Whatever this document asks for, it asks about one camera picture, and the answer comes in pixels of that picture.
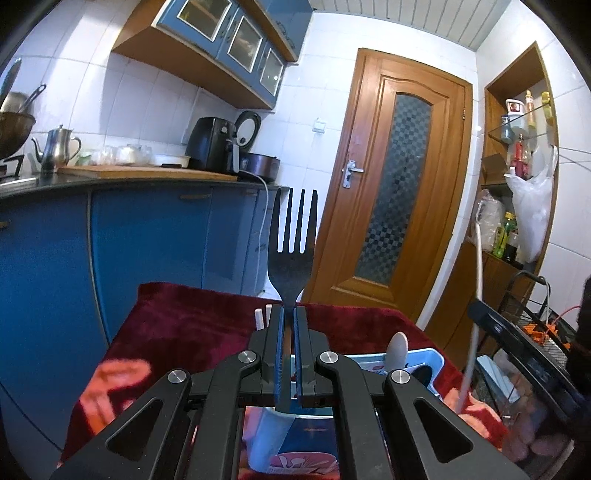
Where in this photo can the white chopstick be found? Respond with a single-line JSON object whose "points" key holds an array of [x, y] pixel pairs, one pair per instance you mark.
{"points": [[268, 316], [257, 319]]}

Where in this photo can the white and red jar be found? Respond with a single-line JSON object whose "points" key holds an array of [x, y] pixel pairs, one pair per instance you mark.
{"points": [[515, 107]]}

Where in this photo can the black rice cooker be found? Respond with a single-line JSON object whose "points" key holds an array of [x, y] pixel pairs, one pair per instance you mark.
{"points": [[261, 166]]}

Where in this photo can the black air fryer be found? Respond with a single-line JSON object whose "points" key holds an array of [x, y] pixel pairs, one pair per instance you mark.
{"points": [[210, 143]]}

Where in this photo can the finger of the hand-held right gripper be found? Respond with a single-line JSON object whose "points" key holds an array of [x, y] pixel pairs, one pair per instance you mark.
{"points": [[517, 341]]}

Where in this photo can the large metal fork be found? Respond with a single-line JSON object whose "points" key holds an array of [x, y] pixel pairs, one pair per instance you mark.
{"points": [[291, 267]]}

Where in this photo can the blue base cabinet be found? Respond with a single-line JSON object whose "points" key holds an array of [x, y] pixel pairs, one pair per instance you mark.
{"points": [[138, 240]]}

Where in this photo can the blue wall cabinet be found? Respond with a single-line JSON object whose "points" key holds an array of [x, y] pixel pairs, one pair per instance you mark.
{"points": [[212, 46]]}

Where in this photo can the white plastic spoon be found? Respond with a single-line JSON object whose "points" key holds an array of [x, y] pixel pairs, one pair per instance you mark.
{"points": [[398, 348]]}

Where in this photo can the long steel ladle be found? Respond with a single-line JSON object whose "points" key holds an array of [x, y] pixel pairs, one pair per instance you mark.
{"points": [[10, 81]]}

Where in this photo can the white light switch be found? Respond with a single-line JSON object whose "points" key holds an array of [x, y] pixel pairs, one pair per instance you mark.
{"points": [[319, 125]]}

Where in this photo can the dark kitchen countertop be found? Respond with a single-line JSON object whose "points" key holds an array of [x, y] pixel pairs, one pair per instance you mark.
{"points": [[138, 182]]}

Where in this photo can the wooden door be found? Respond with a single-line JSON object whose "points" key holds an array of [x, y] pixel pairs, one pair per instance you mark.
{"points": [[364, 138]]}

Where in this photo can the white plastic bag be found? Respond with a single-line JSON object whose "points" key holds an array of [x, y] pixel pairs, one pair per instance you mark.
{"points": [[533, 212]]}

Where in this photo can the wooden shelf niche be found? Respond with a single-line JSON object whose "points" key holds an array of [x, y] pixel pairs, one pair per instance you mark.
{"points": [[498, 286]]}

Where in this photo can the red and pink floral blanket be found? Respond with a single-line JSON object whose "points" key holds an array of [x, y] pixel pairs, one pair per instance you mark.
{"points": [[184, 323]]}

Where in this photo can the light blue utensil box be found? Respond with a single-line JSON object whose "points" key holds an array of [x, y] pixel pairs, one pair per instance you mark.
{"points": [[272, 438]]}

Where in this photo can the steel kettle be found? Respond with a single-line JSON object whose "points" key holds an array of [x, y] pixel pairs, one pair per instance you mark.
{"points": [[57, 147]]}

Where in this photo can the black wok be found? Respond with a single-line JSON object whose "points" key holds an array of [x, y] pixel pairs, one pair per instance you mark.
{"points": [[14, 134]]}

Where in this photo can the person's right hand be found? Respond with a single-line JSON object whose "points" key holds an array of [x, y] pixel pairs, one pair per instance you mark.
{"points": [[540, 443]]}

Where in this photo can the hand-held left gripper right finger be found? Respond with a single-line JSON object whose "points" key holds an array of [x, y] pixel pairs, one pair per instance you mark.
{"points": [[300, 369]]}

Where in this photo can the bag of packaged goods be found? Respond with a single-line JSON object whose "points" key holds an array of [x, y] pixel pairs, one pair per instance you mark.
{"points": [[491, 217]]}

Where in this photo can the gas stove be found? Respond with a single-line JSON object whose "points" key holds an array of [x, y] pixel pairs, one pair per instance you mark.
{"points": [[11, 167]]}

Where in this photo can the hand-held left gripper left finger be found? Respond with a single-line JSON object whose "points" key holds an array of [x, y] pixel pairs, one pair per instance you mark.
{"points": [[278, 369]]}

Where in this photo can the wooden cutting board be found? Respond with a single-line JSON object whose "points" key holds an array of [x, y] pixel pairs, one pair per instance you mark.
{"points": [[138, 171]]}

